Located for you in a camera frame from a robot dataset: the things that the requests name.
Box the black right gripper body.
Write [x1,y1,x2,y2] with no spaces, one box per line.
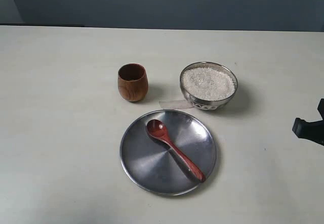
[317,98,324,120]

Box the red-brown wooden spoon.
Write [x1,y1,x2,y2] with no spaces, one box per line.
[146,119,206,182]

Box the steel bowl of rice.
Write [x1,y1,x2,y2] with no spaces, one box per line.
[179,61,238,110]

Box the clear tape strip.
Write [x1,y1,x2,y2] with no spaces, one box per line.
[159,99,193,110]

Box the round steel plate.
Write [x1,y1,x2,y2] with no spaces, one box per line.
[119,109,217,196]

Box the brown wooden cup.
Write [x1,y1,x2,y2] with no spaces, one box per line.
[117,63,148,102]

